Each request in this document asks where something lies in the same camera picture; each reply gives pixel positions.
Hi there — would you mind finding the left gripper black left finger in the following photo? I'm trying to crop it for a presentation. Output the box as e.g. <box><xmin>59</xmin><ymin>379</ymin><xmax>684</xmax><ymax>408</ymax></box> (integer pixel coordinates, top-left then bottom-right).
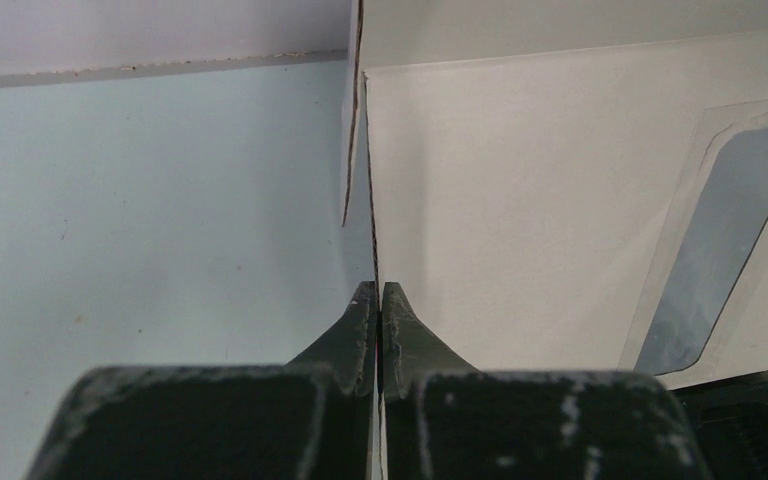
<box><xmin>27</xmin><ymin>282</ymin><xmax>378</xmax><ymax>479</ymax></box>

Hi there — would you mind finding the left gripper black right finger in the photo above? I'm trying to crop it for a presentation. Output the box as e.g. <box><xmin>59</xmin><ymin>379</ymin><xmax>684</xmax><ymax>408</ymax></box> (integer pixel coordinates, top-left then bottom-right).
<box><xmin>381</xmin><ymin>282</ymin><xmax>711</xmax><ymax>479</ymax></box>

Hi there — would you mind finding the white box with black tray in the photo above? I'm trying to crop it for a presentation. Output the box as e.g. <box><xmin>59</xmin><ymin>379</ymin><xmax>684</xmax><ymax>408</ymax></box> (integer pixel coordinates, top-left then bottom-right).
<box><xmin>342</xmin><ymin>1</ymin><xmax>768</xmax><ymax>479</ymax></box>

